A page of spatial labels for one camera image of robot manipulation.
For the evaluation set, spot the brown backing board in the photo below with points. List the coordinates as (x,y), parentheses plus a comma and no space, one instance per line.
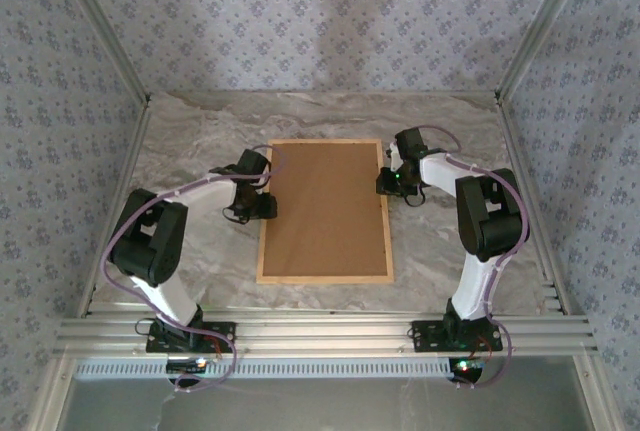
(325,211)

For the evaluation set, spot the light wooden picture frame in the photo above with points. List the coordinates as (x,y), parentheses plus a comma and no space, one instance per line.
(325,280)

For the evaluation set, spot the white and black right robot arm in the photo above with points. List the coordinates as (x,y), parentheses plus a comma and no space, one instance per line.
(492,221)

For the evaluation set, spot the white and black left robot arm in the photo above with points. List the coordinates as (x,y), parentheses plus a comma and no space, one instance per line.
(150,246)

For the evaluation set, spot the control board with LED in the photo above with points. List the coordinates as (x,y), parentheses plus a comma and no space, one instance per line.
(187,365)
(467,367)

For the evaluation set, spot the grey metal sheet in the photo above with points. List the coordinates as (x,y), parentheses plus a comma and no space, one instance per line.
(325,406)

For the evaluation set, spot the aluminium side rail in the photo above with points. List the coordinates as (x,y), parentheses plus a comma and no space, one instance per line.
(547,271)
(131,151)

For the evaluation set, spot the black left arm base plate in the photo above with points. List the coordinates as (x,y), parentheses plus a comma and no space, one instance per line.
(220,341)

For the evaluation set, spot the aluminium cross rail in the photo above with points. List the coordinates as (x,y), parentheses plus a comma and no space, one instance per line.
(325,336)

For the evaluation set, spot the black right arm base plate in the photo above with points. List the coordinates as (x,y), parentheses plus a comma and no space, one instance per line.
(427,336)

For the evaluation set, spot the aluminium corner post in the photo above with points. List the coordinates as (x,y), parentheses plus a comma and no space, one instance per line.
(539,26)
(107,28)

